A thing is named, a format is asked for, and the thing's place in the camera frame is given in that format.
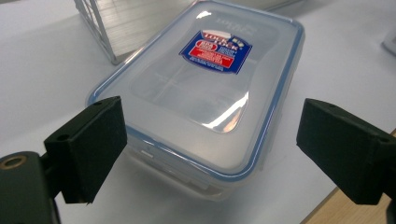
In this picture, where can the clear plastic lidded container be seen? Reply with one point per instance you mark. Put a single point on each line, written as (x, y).
(186, 102)

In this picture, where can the white square bowl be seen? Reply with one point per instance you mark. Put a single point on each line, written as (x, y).
(390, 43)

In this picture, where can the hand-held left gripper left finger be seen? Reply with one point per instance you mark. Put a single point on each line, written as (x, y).
(90, 146)

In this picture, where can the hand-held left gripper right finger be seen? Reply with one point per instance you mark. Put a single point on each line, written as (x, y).
(345, 146)

